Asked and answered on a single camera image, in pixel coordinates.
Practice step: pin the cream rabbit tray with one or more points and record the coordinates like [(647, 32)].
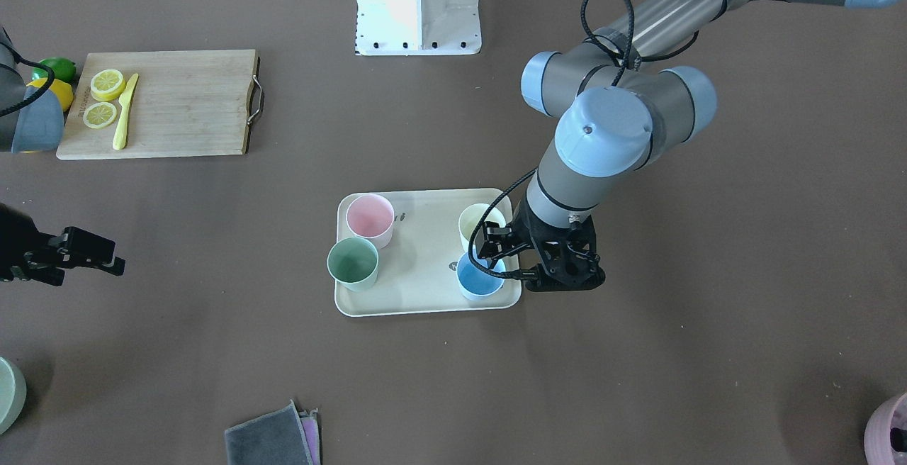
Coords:
[(417, 270)]

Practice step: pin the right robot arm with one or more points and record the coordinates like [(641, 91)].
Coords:
[(32, 119)]

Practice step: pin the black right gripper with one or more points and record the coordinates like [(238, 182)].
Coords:
[(15, 244)]

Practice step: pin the green cup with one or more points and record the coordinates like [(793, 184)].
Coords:
[(354, 263)]

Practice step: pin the wooden cutting board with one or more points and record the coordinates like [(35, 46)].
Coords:
[(186, 103)]

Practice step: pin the cream white cup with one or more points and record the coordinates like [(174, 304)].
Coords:
[(470, 219)]

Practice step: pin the grey folded cloth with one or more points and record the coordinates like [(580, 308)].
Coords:
[(285, 436)]

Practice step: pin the green lime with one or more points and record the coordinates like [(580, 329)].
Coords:
[(64, 69)]

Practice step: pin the lemon half slice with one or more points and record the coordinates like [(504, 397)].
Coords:
[(99, 115), (107, 85)]

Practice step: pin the pink bowl with ice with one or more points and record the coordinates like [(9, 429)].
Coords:
[(884, 435)]

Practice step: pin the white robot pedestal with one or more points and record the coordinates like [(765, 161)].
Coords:
[(417, 28)]

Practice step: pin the pink cup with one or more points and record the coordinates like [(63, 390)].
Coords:
[(372, 217)]

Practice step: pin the green bowl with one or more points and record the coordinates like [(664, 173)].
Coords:
[(13, 393)]

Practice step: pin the light blue cup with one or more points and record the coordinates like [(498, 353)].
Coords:
[(475, 283)]

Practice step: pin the yellow plastic knife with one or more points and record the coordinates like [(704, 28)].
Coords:
[(120, 137)]

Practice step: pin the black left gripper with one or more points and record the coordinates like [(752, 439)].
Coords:
[(525, 234)]

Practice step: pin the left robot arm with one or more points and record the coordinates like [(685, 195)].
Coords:
[(612, 120)]

